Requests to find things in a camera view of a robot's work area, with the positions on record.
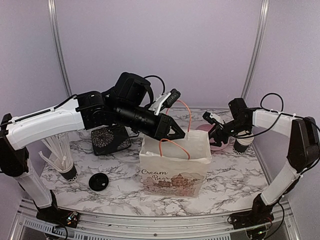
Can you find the aluminium frame post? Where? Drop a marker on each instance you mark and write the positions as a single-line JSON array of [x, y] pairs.
[[58, 45], [257, 47]]

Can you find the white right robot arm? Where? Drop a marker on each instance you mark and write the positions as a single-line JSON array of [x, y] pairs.
[[272, 148]]

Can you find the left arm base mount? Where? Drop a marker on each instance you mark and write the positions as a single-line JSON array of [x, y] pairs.
[[56, 215]]

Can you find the black cup holding straws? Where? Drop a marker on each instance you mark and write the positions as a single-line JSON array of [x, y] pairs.
[[70, 174]]

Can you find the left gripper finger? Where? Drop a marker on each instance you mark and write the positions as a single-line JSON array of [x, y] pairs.
[[176, 136], [174, 127]]

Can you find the stack of black lids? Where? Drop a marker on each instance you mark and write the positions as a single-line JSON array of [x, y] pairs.
[[98, 182]]

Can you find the white printed paper bag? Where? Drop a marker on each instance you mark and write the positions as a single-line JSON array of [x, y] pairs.
[[175, 168]]

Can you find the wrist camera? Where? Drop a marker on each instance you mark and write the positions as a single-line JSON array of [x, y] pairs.
[[164, 101], [213, 118]]

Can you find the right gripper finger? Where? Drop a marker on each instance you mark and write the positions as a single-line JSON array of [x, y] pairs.
[[212, 133], [218, 144]]

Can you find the front aluminium rail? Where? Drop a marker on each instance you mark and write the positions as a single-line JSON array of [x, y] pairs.
[[100, 226]]

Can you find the left aluminium frame post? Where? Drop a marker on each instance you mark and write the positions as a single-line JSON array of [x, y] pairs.
[[58, 45]]

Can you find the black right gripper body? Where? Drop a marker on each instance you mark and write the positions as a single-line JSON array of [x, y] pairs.
[[224, 138]]

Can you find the stack of paper cups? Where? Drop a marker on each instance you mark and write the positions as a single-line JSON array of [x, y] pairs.
[[241, 145]]

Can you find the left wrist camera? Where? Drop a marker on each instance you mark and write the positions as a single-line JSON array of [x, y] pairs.
[[164, 101]]

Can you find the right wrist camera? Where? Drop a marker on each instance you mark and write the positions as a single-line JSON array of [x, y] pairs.
[[213, 118]]

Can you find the pink round plate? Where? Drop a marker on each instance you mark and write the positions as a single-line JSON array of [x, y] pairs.
[[206, 128]]

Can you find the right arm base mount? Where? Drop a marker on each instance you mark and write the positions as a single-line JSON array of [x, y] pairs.
[[259, 213]]

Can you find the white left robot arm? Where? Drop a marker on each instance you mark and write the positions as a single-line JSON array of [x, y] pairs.
[[130, 102]]

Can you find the right aluminium frame post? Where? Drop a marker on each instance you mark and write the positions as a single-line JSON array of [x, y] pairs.
[[257, 47]]

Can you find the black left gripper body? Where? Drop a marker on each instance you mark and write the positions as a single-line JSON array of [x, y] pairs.
[[162, 126]]

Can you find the black floral square plate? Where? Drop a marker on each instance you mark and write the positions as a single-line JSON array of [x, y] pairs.
[[110, 139]]

